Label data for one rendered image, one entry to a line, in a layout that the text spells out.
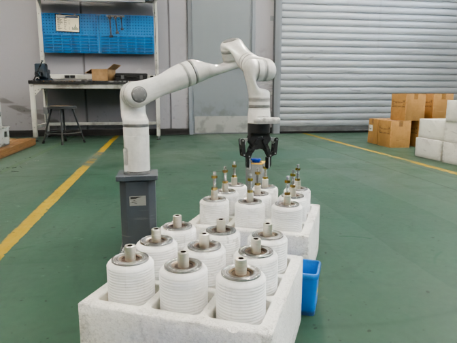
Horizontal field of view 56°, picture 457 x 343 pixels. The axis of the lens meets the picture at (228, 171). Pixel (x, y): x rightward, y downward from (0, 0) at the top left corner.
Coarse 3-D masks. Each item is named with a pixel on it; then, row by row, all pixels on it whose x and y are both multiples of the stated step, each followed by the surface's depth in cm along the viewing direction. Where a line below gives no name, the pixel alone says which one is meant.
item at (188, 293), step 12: (204, 264) 87; (168, 276) 82; (180, 276) 81; (192, 276) 82; (204, 276) 84; (168, 288) 82; (180, 288) 81; (192, 288) 82; (204, 288) 84; (168, 300) 83; (180, 300) 82; (192, 300) 82; (204, 300) 84; (180, 312) 82; (192, 312) 83
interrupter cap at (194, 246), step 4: (196, 240) 99; (212, 240) 99; (188, 244) 97; (192, 244) 97; (196, 244) 97; (212, 244) 97; (216, 244) 97; (220, 244) 97; (188, 248) 95; (192, 248) 94; (196, 248) 94; (200, 248) 95; (204, 248) 95; (208, 248) 94; (212, 248) 95; (216, 248) 94
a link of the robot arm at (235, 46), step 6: (222, 42) 166; (228, 42) 163; (234, 42) 162; (240, 42) 161; (222, 48) 165; (228, 48) 160; (234, 48) 157; (240, 48) 155; (246, 48) 156; (234, 54) 155; (240, 54) 151; (246, 54) 148; (240, 60) 149; (240, 66) 150
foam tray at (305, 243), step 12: (312, 204) 162; (312, 216) 146; (204, 228) 135; (240, 228) 133; (312, 228) 136; (240, 240) 132; (288, 240) 128; (300, 240) 127; (312, 240) 138; (288, 252) 128; (300, 252) 127; (312, 252) 141
